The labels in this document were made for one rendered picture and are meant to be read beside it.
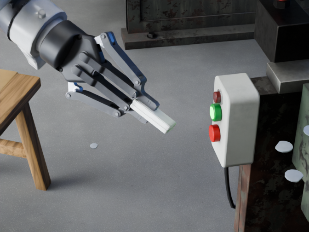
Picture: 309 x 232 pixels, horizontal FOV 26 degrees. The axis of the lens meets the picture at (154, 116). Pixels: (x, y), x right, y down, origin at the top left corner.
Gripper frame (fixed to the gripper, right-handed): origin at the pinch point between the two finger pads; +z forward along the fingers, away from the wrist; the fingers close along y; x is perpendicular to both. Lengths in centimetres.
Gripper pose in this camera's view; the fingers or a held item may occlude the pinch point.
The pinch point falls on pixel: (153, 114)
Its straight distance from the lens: 102.5
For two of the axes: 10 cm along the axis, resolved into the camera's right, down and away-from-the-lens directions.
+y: 5.1, -7.7, -3.8
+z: 7.8, 6.0, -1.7
